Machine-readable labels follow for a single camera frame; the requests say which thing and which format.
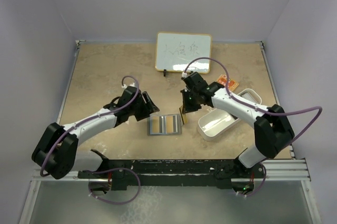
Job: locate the grey card holder wallet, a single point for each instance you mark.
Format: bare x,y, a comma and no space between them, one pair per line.
164,125

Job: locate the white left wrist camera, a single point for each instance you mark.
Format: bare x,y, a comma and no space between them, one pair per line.
125,86

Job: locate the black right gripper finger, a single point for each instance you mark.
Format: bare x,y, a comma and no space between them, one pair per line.
187,106
197,103

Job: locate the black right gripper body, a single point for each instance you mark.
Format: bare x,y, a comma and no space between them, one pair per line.
194,93

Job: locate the yellow credit card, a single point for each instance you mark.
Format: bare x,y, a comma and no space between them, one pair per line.
156,125
183,115

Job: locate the white box with cards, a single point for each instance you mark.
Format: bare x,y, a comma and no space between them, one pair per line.
250,95

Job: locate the small whiteboard with writing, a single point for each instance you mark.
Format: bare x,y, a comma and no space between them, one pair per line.
176,52

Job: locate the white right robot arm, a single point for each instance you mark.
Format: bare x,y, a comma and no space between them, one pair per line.
272,129

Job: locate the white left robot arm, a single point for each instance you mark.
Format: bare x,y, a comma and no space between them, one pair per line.
56,150

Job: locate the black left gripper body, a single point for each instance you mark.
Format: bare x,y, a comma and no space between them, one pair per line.
138,110

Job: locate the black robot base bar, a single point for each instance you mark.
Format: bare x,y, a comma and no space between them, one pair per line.
118,174

